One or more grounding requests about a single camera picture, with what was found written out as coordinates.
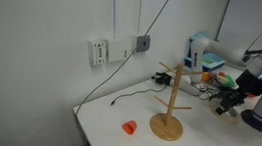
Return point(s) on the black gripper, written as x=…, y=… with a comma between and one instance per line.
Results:
x=254, y=83

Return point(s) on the beige masking tape roll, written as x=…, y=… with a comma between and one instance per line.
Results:
x=232, y=119

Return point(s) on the white second robot arm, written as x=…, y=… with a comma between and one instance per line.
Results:
x=217, y=50

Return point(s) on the small red object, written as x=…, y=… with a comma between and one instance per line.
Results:
x=251, y=96

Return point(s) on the green toy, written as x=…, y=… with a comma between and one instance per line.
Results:
x=225, y=81

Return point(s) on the orange toy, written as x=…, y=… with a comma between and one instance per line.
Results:
x=206, y=77

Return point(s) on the teal flat box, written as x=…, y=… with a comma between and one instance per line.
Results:
x=213, y=61

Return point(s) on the wooden mug tree stand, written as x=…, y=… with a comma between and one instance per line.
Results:
x=172, y=98

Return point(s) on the black connector block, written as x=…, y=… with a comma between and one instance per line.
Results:
x=162, y=78

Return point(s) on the orange plastic cup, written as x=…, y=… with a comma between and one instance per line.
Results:
x=129, y=127

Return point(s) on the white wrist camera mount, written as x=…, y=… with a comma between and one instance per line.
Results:
x=259, y=67

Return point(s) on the grey wall junction box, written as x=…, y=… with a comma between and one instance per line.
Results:
x=143, y=43

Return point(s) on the large white wall box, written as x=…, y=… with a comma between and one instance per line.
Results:
x=118, y=49

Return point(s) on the white wall conduit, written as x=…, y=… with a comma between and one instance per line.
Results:
x=140, y=8
x=114, y=7

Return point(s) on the small labelled white wall box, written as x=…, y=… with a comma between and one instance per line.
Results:
x=97, y=52

